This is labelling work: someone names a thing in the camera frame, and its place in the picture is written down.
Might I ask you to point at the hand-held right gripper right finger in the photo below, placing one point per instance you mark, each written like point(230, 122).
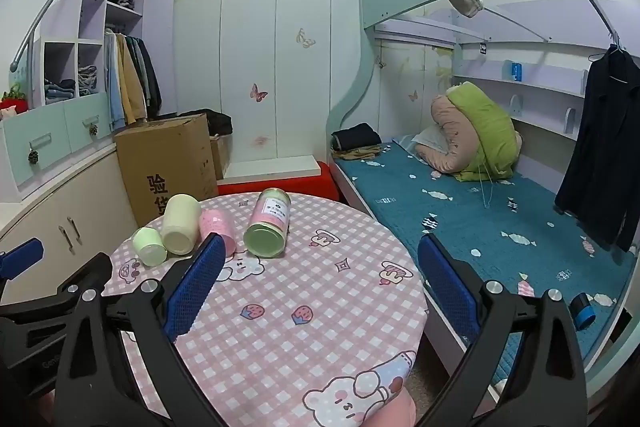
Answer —
point(445, 287)

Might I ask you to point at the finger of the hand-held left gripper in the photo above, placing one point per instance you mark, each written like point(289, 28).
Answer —
point(20, 254)
point(87, 274)

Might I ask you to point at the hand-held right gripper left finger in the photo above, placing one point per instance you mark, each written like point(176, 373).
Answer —
point(200, 282)

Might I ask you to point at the pink cup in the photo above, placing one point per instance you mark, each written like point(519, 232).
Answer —
point(216, 223)

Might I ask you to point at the pale yellow cup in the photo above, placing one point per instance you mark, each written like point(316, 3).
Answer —
point(179, 224)

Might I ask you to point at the small light green cup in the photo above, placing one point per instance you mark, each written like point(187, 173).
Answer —
point(149, 247)

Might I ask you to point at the low white cabinet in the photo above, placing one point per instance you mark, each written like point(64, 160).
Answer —
point(45, 212)

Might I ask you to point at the blue candy print mattress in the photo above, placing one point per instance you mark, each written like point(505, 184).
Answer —
point(450, 217)

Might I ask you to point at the glass jar with green lid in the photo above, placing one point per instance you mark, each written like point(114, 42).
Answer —
point(270, 224)

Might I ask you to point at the round table pink checkered cloth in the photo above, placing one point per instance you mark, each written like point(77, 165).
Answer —
point(300, 277)

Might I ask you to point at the large cardboard box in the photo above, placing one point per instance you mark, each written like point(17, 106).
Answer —
point(165, 167)

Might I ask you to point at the small cardboard box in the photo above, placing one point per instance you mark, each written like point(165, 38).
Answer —
point(221, 157)

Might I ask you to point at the blue and black tape roll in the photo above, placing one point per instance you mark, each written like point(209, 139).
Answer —
point(582, 309)

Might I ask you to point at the white pillow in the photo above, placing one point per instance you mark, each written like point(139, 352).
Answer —
point(425, 139)

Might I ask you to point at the red and green decoration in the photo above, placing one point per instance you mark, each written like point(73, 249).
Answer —
point(12, 99)

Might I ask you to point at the folded tan clothes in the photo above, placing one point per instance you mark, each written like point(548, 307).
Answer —
point(362, 153)

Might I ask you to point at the black bag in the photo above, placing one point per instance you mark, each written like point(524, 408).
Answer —
point(215, 122)

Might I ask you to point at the rolled green and pink quilt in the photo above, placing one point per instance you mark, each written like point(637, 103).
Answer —
point(480, 127)

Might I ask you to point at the folded jeans stack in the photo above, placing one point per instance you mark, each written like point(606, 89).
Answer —
point(87, 79)
point(60, 90)

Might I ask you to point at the folded black clothes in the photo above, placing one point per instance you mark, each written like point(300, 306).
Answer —
point(356, 137)

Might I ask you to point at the light blue hanging shirt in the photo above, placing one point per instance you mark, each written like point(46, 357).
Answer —
point(114, 92)

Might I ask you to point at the tan hanging jacket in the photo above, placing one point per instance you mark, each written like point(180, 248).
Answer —
point(131, 82)

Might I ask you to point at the pink butterfly sticker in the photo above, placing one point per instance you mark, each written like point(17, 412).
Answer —
point(258, 93)

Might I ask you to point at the dark hanging jacket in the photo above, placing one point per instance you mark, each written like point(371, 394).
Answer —
point(150, 77)

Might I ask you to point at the black hanging coat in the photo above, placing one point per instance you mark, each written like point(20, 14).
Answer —
point(600, 147)

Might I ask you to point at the blue box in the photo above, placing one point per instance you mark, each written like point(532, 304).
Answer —
point(513, 70)

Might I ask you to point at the white wardrobe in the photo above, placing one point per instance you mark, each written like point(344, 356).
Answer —
point(250, 57)

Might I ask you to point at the purple and teal stair cabinet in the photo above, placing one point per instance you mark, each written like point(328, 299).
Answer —
point(90, 27)

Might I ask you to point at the pale butterfly sticker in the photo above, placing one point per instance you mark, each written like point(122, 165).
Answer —
point(305, 38)

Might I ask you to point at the grey hanging pouch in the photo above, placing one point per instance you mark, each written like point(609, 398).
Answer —
point(467, 4)

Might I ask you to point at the clothes hanger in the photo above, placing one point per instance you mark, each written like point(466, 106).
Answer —
point(616, 49)

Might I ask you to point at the purple wall shelf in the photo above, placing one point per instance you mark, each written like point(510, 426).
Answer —
point(530, 92)

